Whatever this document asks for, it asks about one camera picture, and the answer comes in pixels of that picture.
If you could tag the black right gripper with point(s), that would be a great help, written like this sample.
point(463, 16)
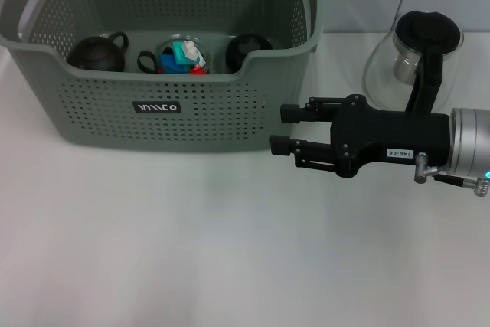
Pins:
point(383, 135)

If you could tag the teal square toy plate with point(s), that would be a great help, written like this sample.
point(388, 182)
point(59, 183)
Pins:
point(179, 54)

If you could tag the blue square toy plate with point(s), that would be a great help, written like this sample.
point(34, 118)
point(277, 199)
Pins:
point(168, 63)

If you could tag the grey perforated storage bin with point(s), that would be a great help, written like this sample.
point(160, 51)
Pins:
point(115, 128)

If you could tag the black clay teapot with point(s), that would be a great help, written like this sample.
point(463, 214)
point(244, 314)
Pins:
point(95, 55)

